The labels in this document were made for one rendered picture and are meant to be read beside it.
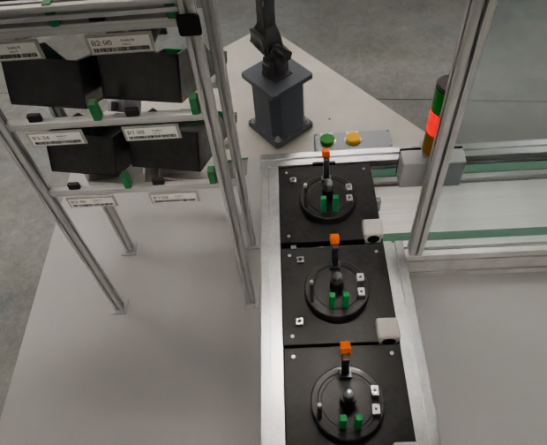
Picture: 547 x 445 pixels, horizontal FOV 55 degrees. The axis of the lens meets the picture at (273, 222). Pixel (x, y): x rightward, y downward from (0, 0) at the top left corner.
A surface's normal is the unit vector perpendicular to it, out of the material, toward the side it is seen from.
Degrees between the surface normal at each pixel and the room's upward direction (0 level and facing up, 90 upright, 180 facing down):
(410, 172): 90
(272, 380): 0
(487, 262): 90
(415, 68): 0
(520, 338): 0
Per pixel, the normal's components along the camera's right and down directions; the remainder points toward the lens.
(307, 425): -0.07, -0.59
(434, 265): 0.01, 0.81
